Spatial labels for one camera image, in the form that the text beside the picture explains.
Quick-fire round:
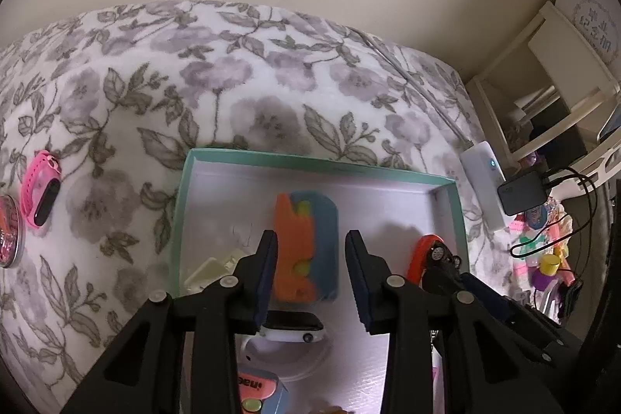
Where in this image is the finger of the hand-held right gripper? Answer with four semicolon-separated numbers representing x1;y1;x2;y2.
459;274;515;320
422;245;463;296

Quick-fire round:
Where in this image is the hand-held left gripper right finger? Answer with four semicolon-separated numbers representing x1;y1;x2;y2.
345;230;564;414

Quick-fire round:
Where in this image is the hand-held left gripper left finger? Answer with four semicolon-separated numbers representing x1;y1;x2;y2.
61;230;278;414

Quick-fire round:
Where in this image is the orange tube with clear cap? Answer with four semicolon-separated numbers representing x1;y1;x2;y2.
404;234;448;287

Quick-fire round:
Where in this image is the cream ribbed plastic piece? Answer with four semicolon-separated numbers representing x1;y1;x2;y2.
186;248;246;296

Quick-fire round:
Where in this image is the white smartwatch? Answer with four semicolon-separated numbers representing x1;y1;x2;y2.
241;309;333;382

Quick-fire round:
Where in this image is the blue and orange toy gun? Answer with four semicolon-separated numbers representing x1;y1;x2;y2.
274;189;340;303

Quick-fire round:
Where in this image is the teal cardboard box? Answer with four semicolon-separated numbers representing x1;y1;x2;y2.
169;146;469;414

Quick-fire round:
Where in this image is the small pink and blue toy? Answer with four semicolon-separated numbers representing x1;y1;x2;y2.
236;367;291;414

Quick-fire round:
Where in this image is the pile of colourful trinkets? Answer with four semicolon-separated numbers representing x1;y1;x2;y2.
509;196;589;324

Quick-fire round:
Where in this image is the white power strip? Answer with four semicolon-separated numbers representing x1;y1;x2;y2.
459;141;508;235

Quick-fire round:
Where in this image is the white wooden shelf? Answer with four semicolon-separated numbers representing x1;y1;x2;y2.
465;1;621;175

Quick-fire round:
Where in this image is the pink smart band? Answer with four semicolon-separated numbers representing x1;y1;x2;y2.
20;150;63;229

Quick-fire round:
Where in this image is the round clear-lid tin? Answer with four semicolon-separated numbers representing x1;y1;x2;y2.
0;194;25;268

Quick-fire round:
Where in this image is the round white sign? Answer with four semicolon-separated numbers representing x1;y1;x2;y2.
553;0;621;73

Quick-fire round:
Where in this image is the black charger with cable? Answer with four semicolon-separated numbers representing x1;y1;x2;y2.
509;166;603;260

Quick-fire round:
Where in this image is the white cable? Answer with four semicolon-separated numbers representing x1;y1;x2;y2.
354;30;474;151

